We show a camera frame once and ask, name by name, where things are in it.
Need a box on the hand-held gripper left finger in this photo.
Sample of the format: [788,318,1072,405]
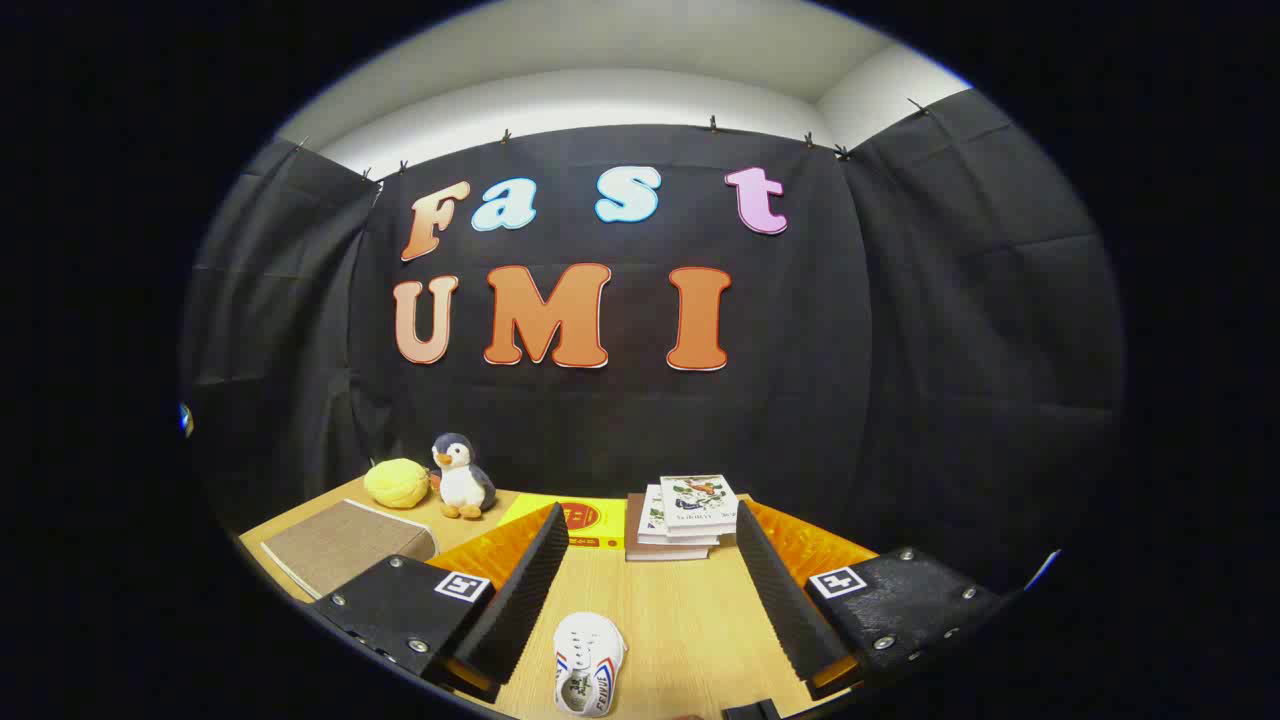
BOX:
[308,502,571,704]

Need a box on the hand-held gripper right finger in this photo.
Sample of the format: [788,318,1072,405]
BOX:
[735,498,1011,701]

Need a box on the white canvas shoe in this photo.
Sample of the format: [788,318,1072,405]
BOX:
[554,612,628,719]

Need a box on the beige fabric storage box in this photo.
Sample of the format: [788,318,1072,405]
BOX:
[260,498,439,602]

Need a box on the yellow book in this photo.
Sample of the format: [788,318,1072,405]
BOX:
[497,492,628,551]

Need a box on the penguin plush toy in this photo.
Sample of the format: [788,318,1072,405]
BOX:
[431,432,498,520]

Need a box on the white illustrated cover book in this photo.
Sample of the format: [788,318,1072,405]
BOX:
[659,474,739,538]
[637,485,721,548]

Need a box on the yellow plush ball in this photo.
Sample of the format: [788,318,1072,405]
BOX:
[363,458,431,511]

